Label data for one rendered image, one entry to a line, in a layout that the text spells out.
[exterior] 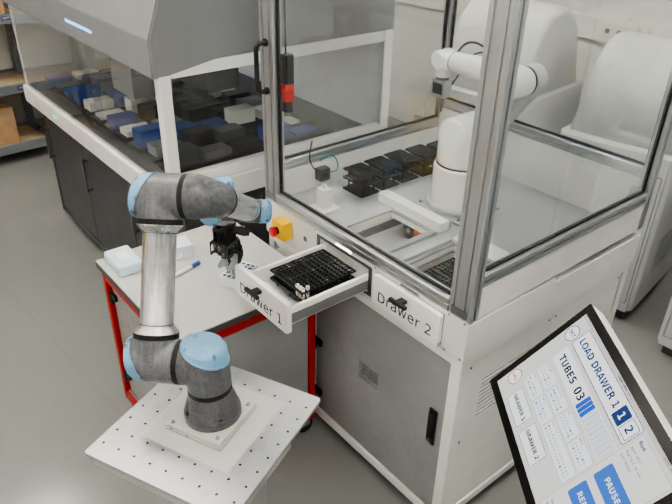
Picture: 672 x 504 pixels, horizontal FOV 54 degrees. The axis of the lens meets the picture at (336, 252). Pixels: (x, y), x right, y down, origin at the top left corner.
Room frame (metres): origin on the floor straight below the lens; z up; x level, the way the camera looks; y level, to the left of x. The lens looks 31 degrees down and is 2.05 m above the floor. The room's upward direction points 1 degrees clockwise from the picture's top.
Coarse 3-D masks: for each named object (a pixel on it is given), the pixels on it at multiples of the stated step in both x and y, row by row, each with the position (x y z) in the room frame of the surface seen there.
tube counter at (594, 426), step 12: (576, 396) 1.02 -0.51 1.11; (588, 396) 1.00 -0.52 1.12; (576, 408) 0.99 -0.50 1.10; (588, 408) 0.98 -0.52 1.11; (588, 420) 0.95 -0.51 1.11; (600, 420) 0.94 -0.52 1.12; (588, 432) 0.93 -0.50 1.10; (600, 432) 0.91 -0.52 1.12; (600, 444) 0.89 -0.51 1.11; (612, 444) 0.87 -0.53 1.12; (600, 456) 0.87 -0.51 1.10
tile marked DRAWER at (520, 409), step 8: (520, 392) 1.13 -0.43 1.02; (512, 400) 1.12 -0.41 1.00; (520, 400) 1.11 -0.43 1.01; (512, 408) 1.10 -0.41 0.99; (520, 408) 1.09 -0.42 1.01; (528, 408) 1.07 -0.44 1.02; (512, 416) 1.08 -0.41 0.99; (520, 416) 1.07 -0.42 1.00; (528, 416) 1.05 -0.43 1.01; (520, 424) 1.05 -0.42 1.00
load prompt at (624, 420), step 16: (592, 336) 1.14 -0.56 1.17; (576, 352) 1.13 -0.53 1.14; (592, 352) 1.10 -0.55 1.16; (592, 368) 1.06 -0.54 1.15; (608, 368) 1.03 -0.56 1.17; (592, 384) 1.02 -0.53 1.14; (608, 384) 1.00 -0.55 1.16; (608, 400) 0.97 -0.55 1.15; (624, 400) 0.94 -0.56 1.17; (608, 416) 0.93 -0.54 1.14; (624, 416) 0.91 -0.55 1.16; (624, 432) 0.88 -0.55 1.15; (640, 432) 0.86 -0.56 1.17
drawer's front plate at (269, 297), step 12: (240, 264) 1.79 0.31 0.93; (240, 276) 1.77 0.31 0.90; (252, 276) 1.72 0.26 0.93; (240, 288) 1.77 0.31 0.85; (252, 288) 1.71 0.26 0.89; (264, 288) 1.66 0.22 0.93; (264, 300) 1.66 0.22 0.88; (276, 300) 1.61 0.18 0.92; (264, 312) 1.66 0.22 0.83; (276, 312) 1.61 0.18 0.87; (288, 312) 1.57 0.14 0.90; (276, 324) 1.61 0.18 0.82; (288, 324) 1.57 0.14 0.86
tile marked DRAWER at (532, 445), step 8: (520, 432) 1.03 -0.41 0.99; (528, 432) 1.02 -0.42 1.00; (536, 432) 1.00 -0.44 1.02; (520, 440) 1.01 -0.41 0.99; (528, 440) 1.00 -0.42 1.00; (536, 440) 0.98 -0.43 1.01; (528, 448) 0.98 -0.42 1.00; (536, 448) 0.97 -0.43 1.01; (544, 448) 0.95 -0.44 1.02; (528, 456) 0.96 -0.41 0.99; (536, 456) 0.95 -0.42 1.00; (544, 456) 0.94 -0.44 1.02; (528, 464) 0.94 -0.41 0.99
